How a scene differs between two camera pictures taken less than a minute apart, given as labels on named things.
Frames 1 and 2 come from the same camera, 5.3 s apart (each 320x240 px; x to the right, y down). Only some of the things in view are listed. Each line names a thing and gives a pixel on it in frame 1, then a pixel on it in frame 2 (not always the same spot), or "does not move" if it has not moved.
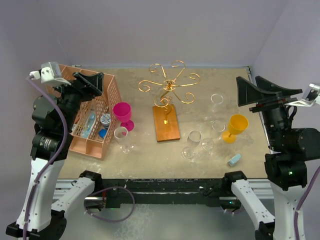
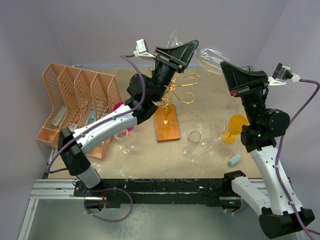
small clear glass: x=207 y=144 does not move
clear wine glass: x=218 y=127 does not move
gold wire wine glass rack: x=166 y=114 does not move
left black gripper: x=93 y=83 -> x=177 y=59
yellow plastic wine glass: x=237 y=125 does not move
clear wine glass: x=216 y=99 -> x=209 y=58
